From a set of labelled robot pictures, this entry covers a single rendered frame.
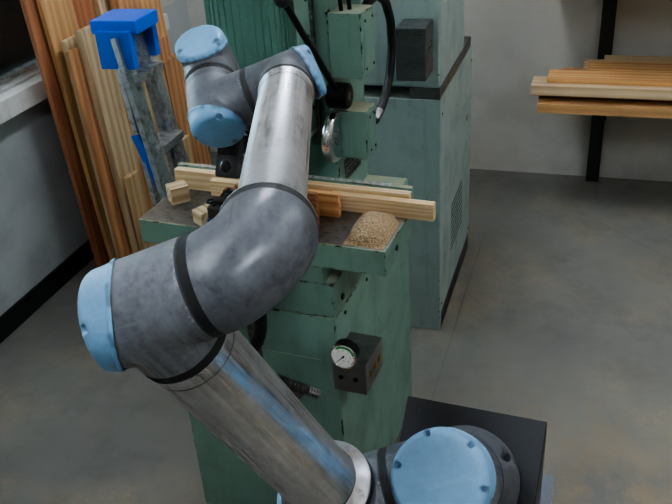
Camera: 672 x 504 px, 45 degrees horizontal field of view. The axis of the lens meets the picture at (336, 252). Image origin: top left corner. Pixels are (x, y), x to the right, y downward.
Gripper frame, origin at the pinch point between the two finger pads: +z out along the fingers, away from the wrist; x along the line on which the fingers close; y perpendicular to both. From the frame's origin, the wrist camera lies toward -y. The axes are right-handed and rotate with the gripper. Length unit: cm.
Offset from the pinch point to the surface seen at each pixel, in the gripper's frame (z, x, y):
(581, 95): 141, -46, 149
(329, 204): 17.0, -9.6, 5.5
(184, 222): 14.2, 21.8, -5.5
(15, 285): 110, 145, 11
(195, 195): 20.9, 26.5, 6.0
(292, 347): 38.7, -2.9, -21.1
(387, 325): 70, -14, 2
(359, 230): 12.9, -19.9, -2.6
